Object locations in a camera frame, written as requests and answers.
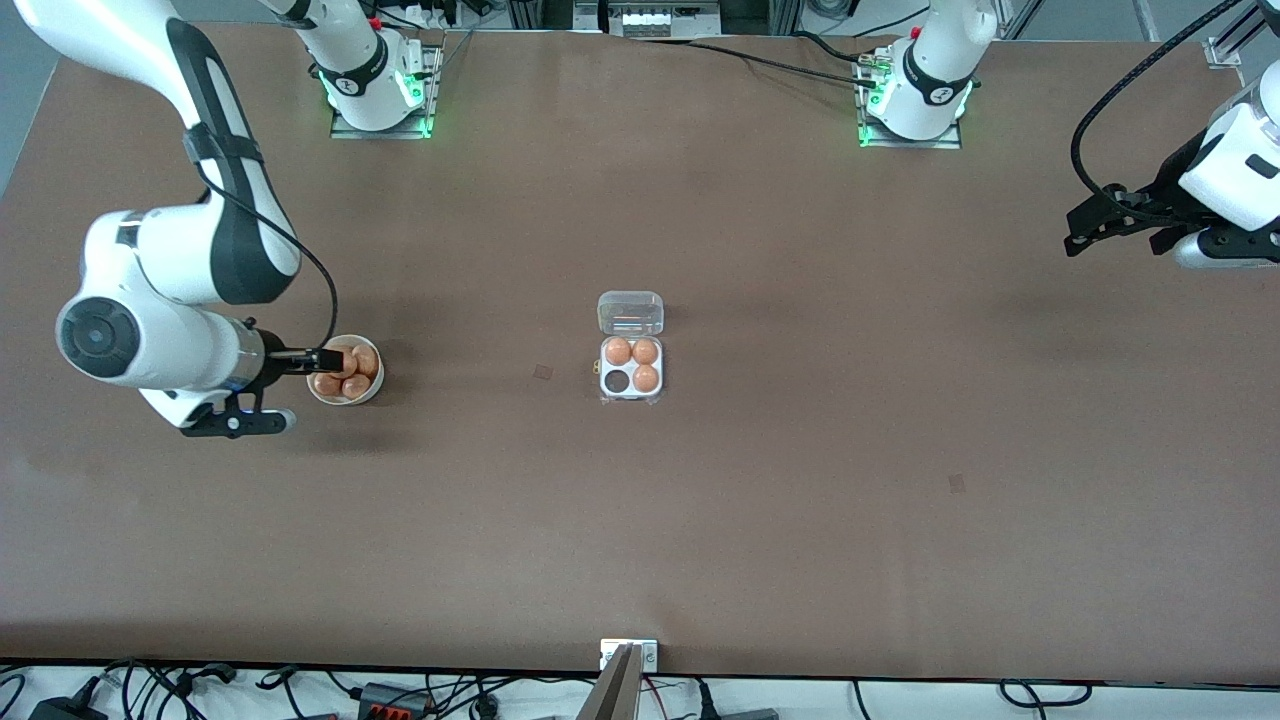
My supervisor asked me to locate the clear plastic egg box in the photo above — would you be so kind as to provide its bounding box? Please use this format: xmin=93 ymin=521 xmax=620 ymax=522
xmin=597 ymin=290 xmax=666 ymax=405

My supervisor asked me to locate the black box with red terminals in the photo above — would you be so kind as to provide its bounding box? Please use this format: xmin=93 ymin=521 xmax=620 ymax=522
xmin=358 ymin=683 xmax=434 ymax=720

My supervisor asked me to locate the white round bowl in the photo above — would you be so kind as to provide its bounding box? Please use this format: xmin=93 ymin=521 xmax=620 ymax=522
xmin=306 ymin=334 xmax=385 ymax=408

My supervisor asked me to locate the white power strip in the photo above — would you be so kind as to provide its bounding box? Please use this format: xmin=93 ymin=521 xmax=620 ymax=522
xmin=378 ymin=0 xmax=463 ymax=31

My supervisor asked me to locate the grey power strip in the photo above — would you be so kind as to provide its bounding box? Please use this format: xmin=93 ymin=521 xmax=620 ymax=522
xmin=608 ymin=0 xmax=723 ymax=39

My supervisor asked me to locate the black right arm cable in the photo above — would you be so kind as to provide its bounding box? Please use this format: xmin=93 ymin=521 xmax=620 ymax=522
xmin=190 ymin=130 xmax=340 ymax=353

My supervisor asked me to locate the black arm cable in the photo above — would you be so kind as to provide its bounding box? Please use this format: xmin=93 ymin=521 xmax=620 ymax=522
xmin=190 ymin=130 xmax=340 ymax=353
xmin=1070 ymin=0 xmax=1247 ymax=206

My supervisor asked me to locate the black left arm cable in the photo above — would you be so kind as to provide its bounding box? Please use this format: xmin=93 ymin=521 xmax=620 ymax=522
xmin=1070 ymin=0 xmax=1247 ymax=206

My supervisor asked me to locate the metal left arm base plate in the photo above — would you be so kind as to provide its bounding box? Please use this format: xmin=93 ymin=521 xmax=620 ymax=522
xmin=857 ymin=50 xmax=964 ymax=151

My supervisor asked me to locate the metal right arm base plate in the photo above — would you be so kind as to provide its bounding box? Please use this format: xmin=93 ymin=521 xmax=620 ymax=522
xmin=330 ymin=40 xmax=443 ymax=140

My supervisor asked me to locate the long black table cable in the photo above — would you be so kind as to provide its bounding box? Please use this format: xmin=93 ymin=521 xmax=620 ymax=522
xmin=630 ymin=36 xmax=881 ymax=91

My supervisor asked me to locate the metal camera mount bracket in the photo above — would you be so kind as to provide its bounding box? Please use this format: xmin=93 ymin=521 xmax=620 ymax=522
xmin=600 ymin=639 xmax=659 ymax=672

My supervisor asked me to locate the grey camera pole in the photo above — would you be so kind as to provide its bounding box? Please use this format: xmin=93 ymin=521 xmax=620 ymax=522
xmin=575 ymin=644 xmax=643 ymax=720

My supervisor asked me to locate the black looped cable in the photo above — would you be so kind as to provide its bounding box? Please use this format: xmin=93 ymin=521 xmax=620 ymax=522
xmin=999 ymin=679 xmax=1092 ymax=708

